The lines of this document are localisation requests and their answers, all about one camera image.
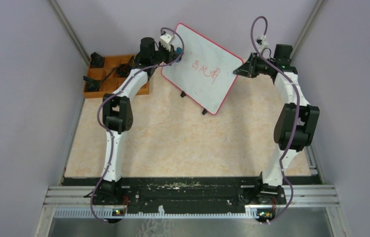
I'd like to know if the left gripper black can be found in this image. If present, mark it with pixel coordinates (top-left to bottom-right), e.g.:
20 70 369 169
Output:
152 41 180 66

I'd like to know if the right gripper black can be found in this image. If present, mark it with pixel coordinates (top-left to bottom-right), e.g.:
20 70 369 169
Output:
233 53 275 79

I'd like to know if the whiteboard with pink frame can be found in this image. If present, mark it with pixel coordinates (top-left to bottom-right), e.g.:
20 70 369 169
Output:
161 23 244 115

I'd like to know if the blue whiteboard eraser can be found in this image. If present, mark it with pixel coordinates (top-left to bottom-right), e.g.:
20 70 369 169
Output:
176 47 183 62

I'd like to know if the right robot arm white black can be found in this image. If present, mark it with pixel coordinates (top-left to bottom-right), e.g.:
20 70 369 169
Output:
233 44 320 204

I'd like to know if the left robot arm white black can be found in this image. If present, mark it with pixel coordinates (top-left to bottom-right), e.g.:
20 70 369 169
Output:
91 33 183 205

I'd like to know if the orange wooden compartment tray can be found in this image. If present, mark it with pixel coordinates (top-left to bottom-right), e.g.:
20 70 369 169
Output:
83 55 134 99

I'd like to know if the black item tray top-left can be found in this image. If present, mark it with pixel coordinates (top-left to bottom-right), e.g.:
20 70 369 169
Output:
89 52 105 68

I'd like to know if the black green item tray left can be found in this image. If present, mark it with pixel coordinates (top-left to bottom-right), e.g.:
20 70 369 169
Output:
83 76 101 92

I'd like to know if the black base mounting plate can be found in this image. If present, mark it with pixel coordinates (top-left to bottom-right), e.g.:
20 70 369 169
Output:
61 176 321 214

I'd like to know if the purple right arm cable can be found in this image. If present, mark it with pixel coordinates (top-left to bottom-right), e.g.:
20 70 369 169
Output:
250 15 301 225

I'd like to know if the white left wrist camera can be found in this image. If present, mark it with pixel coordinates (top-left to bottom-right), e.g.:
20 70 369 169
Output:
160 33 175 51

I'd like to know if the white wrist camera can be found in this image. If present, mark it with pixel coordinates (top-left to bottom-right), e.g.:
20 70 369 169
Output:
256 35 269 47
160 33 175 51

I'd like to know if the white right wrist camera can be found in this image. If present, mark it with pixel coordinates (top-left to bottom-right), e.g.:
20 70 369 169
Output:
256 35 269 47

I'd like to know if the black coiled cable in tray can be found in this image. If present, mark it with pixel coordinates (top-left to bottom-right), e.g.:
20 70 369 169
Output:
99 64 135 82

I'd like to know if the aluminium frame rail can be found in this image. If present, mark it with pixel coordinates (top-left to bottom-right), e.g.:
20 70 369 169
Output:
36 185 349 237

